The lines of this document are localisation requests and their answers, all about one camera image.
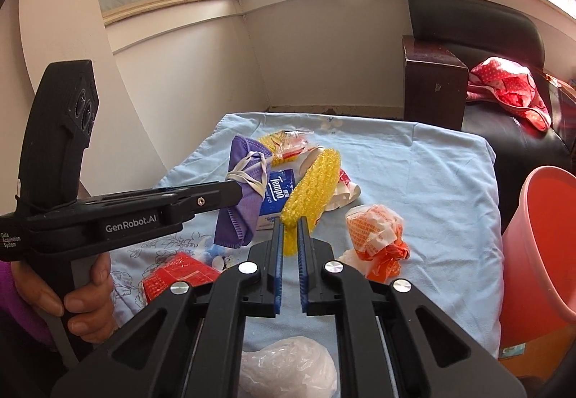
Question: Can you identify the clear plastic wrapper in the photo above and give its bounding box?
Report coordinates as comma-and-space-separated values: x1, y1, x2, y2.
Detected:
272, 130, 318, 160

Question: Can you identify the pink plastic bucket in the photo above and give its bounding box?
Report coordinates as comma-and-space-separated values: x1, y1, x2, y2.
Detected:
499, 166, 576, 351

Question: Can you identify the light blue printed cloth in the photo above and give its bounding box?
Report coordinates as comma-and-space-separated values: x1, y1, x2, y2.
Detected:
110, 112, 502, 398

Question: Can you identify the red dotted cloth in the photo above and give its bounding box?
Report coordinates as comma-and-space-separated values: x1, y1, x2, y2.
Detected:
465, 57, 552, 131

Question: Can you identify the purple face mask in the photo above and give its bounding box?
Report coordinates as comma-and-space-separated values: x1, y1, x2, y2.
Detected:
213, 134, 274, 248

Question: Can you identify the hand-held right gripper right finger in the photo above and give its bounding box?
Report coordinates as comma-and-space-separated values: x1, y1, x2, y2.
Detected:
297, 216, 527, 398

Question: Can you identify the red snack packet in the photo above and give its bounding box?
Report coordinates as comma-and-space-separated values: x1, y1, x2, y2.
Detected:
141, 251, 221, 304

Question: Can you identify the blue tissue packet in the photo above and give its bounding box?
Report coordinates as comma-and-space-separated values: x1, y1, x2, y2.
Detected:
258, 169, 298, 231

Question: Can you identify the black leather armchair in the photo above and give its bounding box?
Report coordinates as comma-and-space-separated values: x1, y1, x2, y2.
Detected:
402, 0, 576, 237

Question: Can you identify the white plastic bag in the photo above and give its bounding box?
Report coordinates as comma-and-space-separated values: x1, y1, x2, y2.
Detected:
240, 336, 338, 398

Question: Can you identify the person's left hand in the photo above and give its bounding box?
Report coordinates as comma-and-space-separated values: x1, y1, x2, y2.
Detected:
10, 253, 117, 345

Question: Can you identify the large yellow bubble wrap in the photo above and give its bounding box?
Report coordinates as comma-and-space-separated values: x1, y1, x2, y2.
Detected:
281, 146, 342, 257

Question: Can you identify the white paper bag red print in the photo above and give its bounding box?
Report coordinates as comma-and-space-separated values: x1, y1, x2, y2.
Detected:
324, 168, 363, 212

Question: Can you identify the orange and white wrapper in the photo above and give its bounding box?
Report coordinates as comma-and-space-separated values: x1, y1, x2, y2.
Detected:
344, 204, 406, 257

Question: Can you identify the orange plastic bag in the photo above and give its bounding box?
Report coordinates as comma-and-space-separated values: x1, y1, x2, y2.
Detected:
362, 240, 411, 282

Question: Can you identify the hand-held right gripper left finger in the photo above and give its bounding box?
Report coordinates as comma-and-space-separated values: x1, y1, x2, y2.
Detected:
50, 219, 285, 398

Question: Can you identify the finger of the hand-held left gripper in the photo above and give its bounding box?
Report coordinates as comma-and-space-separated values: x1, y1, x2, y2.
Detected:
155, 179, 244, 225

